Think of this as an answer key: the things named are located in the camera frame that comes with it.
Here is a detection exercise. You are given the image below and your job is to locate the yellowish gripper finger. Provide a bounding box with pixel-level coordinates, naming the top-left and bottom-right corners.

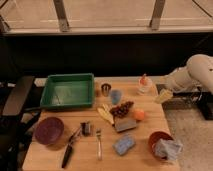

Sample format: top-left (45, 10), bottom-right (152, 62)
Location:
top-left (155, 89), bottom-right (173, 104)

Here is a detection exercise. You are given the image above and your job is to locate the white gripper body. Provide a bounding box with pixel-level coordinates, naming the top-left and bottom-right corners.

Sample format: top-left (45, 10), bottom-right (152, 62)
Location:
top-left (163, 67), bottom-right (194, 93)

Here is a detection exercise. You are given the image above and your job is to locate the yellow banana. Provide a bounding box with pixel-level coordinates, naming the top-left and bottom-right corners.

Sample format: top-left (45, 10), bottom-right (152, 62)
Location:
top-left (97, 104), bottom-right (114, 125)

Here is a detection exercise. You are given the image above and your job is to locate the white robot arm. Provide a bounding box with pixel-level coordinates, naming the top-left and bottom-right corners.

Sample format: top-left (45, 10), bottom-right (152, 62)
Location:
top-left (155, 54), bottom-right (213, 104)

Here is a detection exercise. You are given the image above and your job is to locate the blue plastic cup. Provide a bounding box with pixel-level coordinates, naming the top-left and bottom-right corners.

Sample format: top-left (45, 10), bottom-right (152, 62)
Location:
top-left (110, 90), bottom-right (122, 105)

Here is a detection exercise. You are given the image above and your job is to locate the metal cup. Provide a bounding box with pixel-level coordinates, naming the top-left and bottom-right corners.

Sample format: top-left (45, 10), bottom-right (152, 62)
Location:
top-left (101, 83), bottom-right (111, 97)

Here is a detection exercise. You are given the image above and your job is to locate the orange fruit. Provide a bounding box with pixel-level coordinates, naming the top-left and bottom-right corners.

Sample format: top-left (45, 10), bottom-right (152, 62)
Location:
top-left (133, 109), bottom-right (145, 121)

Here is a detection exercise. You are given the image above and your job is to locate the red bowl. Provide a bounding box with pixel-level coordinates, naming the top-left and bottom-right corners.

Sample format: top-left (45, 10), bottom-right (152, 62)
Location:
top-left (148, 131), bottom-right (172, 156)

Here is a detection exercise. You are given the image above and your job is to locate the bunch of dark grapes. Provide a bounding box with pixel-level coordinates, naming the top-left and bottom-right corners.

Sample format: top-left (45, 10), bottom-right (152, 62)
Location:
top-left (110, 101), bottom-right (134, 118)

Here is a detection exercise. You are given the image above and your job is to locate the grey rectangular block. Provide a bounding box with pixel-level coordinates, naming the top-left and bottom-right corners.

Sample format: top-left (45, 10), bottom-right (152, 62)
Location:
top-left (115, 118), bottom-right (137, 132)

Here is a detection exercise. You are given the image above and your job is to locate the blue sponge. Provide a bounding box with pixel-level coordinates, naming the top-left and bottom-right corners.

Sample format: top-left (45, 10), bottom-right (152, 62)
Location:
top-left (113, 135), bottom-right (135, 156)

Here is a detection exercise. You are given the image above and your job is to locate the silver fork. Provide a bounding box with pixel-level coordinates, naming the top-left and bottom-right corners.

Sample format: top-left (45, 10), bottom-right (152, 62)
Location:
top-left (96, 129), bottom-right (102, 161)

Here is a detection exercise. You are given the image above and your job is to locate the small metal clip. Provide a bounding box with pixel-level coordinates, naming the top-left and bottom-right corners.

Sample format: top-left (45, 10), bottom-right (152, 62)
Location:
top-left (81, 122), bottom-right (91, 136)

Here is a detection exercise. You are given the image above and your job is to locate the green plastic tray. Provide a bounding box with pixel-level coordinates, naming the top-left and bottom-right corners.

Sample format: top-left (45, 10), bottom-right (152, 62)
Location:
top-left (40, 73), bottom-right (95, 110)

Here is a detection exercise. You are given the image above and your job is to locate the black chair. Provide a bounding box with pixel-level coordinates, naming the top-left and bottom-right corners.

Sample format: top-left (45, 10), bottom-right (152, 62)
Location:
top-left (0, 76), bottom-right (39, 171)

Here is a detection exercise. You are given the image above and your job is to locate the black handled can opener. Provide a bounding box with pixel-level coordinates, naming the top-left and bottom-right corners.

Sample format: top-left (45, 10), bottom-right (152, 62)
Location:
top-left (61, 127), bottom-right (81, 169)

